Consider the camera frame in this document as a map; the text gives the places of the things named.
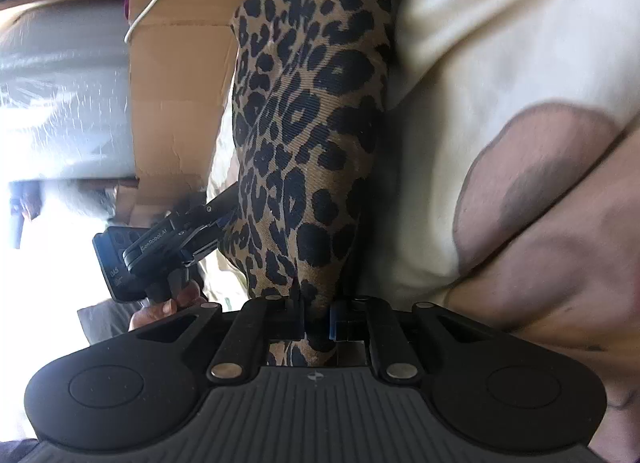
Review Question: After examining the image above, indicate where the person's left hand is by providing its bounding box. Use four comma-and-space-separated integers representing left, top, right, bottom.
129, 280, 207, 331

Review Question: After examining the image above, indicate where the leopard print skirt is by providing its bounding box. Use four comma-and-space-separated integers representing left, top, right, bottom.
230, 0, 397, 369

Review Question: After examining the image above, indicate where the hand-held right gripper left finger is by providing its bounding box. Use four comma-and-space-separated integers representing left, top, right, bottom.
134, 294, 307, 385

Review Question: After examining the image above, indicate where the flat brown cardboard box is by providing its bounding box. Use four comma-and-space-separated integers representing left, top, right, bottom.
112, 0, 271, 226

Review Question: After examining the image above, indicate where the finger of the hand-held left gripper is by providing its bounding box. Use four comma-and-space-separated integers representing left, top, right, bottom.
174, 185, 242, 227
184, 214, 239, 267

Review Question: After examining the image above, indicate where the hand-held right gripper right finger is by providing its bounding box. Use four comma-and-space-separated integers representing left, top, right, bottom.
329, 297, 506, 385

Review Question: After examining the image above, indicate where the person's left forearm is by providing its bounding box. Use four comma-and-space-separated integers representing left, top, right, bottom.
77, 300, 135, 345

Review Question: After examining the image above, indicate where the white bear print blanket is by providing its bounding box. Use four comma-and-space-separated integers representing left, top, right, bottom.
205, 0, 640, 463

